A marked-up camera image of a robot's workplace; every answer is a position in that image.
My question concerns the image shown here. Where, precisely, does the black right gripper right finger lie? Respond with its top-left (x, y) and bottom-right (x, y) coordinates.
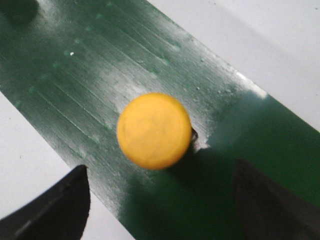
top-left (232, 159), bottom-right (320, 240)

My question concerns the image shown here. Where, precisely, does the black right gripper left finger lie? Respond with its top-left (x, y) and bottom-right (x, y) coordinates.
top-left (0, 165), bottom-right (91, 240)

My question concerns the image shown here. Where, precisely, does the green conveyor belt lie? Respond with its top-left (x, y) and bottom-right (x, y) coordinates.
top-left (0, 0), bottom-right (320, 240)

